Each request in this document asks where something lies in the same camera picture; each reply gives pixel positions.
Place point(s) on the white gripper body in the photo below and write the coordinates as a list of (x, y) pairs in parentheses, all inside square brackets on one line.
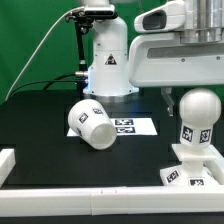
[(180, 43)]

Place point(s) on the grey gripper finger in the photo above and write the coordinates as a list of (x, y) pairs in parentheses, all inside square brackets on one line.
[(166, 94)]

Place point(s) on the white lamp bulb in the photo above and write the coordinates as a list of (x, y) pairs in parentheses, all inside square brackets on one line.
[(199, 110)]

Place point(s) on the white lamp base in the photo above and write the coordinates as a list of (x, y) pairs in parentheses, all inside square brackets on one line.
[(199, 167)]

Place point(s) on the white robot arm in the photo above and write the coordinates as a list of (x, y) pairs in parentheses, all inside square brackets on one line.
[(110, 70)]

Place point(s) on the white lamp shade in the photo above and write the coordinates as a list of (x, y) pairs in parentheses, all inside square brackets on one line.
[(89, 120)]

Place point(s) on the white marker sheet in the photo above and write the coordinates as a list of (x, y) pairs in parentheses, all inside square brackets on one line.
[(115, 127)]

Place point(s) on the white left border block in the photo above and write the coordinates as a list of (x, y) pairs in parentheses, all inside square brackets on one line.
[(7, 162)]

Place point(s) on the black camera on stand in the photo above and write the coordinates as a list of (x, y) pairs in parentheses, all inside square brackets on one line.
[(83, 18)]

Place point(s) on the white front border rail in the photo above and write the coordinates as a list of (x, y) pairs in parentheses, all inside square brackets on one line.
[(106, 201)]

